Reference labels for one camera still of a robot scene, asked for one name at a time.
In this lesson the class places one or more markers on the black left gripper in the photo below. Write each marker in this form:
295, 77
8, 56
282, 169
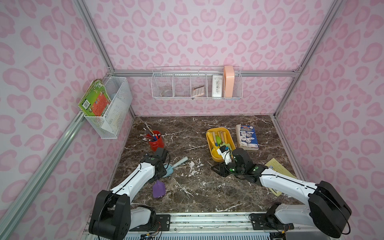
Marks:
163, 168

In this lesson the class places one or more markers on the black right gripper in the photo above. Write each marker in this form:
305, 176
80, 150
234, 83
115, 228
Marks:
222, 168

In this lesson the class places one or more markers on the teal plastic shovel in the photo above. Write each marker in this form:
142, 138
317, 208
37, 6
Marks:
170, 168

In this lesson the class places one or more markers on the light green shovel wooden handle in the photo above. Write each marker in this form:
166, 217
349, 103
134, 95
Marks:
225, 140

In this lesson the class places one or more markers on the dark green shovel yellow handle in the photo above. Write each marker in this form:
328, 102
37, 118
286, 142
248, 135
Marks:
215, 147

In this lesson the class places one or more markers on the purple plastic shovel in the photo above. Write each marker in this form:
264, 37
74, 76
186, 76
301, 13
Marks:
159, 189

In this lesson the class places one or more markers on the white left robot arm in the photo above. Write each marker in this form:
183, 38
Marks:
112, 216

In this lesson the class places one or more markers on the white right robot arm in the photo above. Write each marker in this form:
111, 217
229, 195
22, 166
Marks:
321, 205

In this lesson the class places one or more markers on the yellow plastic storage box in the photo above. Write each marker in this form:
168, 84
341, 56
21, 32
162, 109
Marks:
217, 133

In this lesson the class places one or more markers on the white box in shelf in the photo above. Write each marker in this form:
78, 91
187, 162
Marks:
217, 86

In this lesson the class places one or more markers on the red pen cup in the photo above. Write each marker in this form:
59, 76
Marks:
158, 142

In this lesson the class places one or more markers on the yellow green booklet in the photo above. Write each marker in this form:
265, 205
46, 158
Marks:
276, 166

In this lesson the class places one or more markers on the round glass jar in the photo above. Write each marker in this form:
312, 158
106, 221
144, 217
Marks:
167, 92

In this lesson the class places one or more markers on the small brown palette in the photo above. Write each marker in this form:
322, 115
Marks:
199, 91

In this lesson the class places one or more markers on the green red book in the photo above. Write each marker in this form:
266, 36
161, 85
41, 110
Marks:
95, 101

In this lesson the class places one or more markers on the pink case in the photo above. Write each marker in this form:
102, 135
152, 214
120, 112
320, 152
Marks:
229, 78

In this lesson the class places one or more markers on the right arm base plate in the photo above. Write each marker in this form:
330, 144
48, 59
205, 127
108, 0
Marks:
268, 222

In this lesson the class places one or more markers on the white wire wall basket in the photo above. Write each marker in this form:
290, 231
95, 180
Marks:
110, 125

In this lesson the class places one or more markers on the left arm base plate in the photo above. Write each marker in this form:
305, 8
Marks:
145, 218

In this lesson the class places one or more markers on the white wire wall shelf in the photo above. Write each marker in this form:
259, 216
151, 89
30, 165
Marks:
184, 78

